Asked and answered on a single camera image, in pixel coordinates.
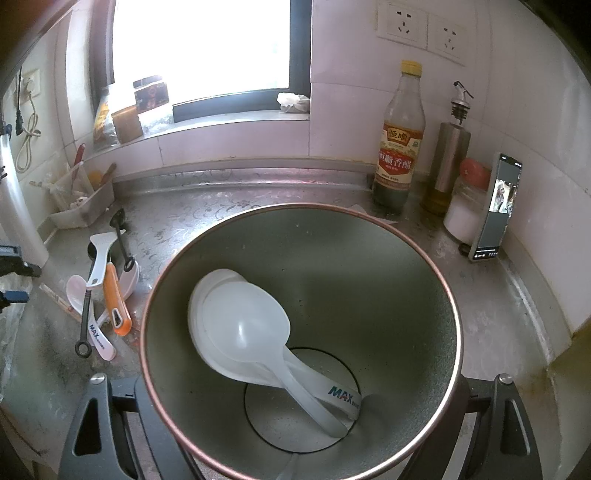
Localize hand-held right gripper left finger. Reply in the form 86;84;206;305
58;373;204;480

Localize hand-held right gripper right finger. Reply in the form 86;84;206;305
406;373;543;480

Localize wooden chopsticks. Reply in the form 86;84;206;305
39;284;84;324

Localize white printed soup spoon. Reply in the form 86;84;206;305
187;269;366;422
66;274;117;361

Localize black measuring spoon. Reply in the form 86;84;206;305
75;286;93;358
110;208;137;272

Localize white rice paddle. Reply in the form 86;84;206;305
87;232;122;289

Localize orange-handled peeler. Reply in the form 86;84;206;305
102;262;132;336

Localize white plastic spoon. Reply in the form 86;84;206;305
115;265;140;301

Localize red metal canister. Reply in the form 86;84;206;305
140;206;464;480

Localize translucent white soup spoon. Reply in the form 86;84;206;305
200;281;348;438

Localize white plastic wrap roll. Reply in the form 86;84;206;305
0;134;49;268

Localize clear plastic bag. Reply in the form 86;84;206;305
0;302;21;407

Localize white plastic tray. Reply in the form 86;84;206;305
30;161;115;229

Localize salt jar red lid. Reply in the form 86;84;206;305
443;158;492;243

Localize smartphone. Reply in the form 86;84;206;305
468;152;524;263

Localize white paper scrap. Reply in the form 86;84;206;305
348;203;398;227

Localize steel oil dispenser bottle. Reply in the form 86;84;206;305
420;80;474;215

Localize vinegar bottle yellow cap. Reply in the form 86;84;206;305
372;60;426;217

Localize white cloth ball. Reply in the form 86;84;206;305
277;92;309;114

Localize white cable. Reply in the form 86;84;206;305
14;99;42;174

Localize black power cord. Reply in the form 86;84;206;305
16;67;26;137

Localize wall outlet with plug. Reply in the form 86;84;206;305
17;69;42;100

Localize dark window frame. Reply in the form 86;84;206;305
90;0;311;123

